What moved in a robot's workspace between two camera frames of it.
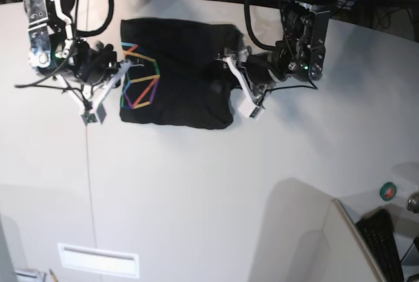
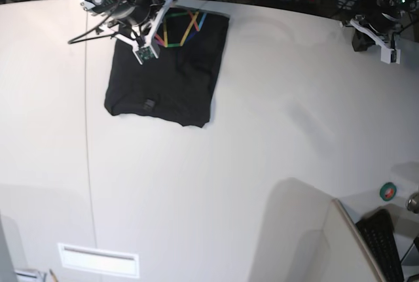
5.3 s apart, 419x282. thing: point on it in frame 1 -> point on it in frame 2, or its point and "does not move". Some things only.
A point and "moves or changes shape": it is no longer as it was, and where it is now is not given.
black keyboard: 377,230 does not move
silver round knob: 413,203 does not move
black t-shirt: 181,78 moves or changes shape
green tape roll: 387,191 does not move
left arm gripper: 93,65 -> 137,8
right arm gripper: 263,69 -> 384,16
